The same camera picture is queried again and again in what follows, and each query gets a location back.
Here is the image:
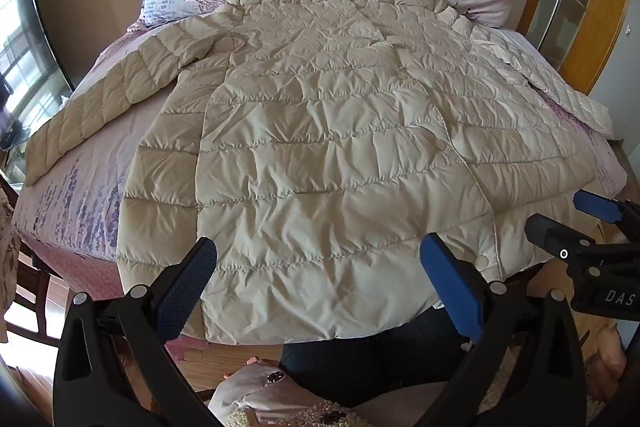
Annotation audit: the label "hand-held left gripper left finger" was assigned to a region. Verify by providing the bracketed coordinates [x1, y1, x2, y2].
[52, 236, 236, 427]

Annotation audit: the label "wooden bed frame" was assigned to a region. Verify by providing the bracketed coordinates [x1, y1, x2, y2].
[607, 138, 640, 208]

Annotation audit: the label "person's pale beaded sweater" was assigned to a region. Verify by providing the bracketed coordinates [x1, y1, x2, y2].
[207, 357, 453, 427]

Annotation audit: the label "dark wooden chair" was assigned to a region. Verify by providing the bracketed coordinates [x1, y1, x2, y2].
[0, 177, 71, 350]

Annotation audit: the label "beige quilted down jacket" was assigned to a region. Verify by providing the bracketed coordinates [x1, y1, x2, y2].
[25, 0, 613, 345]

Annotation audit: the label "pink floral bed sheet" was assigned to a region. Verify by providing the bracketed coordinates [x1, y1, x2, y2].
[12, 19, 628, 353]

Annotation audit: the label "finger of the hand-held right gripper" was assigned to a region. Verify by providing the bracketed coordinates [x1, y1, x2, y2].
[524, 213, 601, 275]
[573, 189, 640, 228]

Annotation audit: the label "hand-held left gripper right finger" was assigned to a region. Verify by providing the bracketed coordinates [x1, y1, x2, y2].
[419, 233, 587, 427]

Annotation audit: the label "person's dark pants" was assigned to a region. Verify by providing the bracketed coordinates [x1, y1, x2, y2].
[277, 306, 473, 404]

